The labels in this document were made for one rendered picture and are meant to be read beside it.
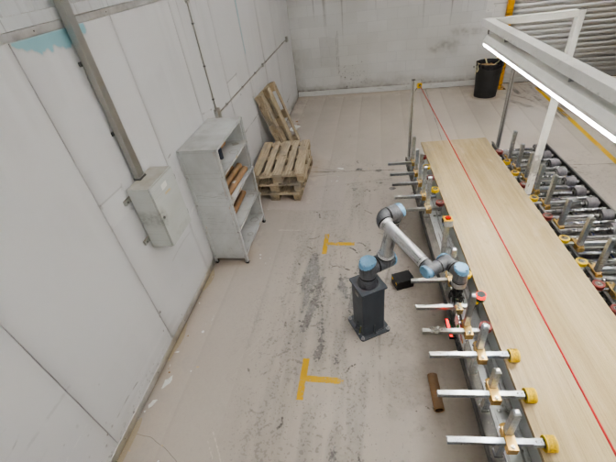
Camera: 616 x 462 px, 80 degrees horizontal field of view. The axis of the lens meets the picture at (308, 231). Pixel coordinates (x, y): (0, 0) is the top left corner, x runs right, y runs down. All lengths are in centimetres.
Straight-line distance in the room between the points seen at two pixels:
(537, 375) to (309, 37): 861
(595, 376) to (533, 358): 31
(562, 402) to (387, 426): 130
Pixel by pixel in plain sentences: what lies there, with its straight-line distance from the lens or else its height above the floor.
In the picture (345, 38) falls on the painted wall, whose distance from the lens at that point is 974.
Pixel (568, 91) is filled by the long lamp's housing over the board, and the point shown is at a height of 237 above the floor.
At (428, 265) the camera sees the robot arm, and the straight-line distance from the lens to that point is 247.
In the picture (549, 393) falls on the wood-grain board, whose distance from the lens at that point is 263.
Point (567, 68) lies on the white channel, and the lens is 225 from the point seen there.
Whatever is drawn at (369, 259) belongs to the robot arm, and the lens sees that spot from 318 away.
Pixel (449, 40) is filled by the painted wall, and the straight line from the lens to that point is 990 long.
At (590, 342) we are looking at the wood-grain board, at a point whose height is 90.
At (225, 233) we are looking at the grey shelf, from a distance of 444.
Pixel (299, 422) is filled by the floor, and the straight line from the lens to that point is 336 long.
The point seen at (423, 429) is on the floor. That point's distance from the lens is 334.
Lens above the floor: 303
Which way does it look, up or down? 37 degrees down
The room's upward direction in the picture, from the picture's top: 8 degrees counter-clockwise
